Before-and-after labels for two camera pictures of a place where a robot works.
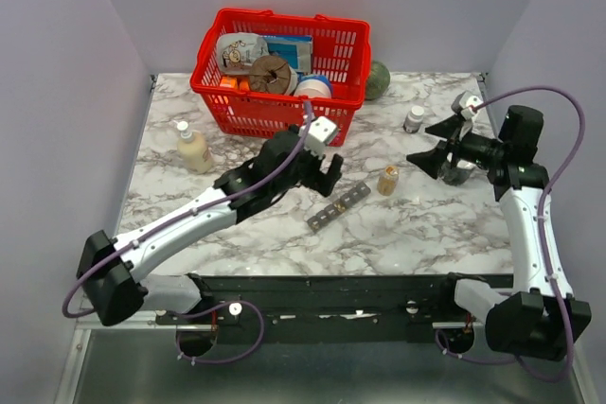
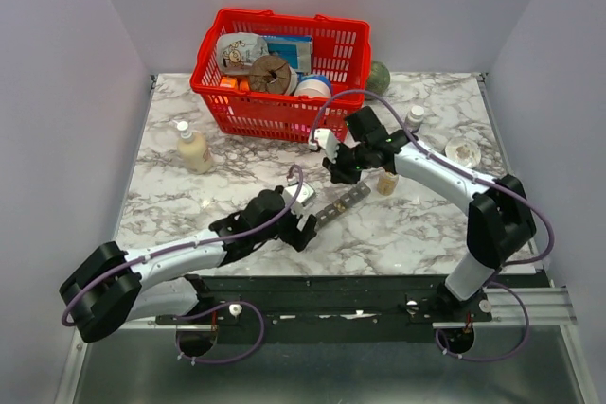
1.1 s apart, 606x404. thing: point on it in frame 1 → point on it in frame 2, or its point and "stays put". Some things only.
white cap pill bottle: x=414 y=119 stays put
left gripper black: x=321 y=182 → x=295 y=237
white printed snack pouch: x=237 y=51 stays put
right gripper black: x=430 y=161 → x=338 y=174
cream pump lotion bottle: x=193 y=150 stays put
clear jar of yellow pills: x=387 y=180 stays put
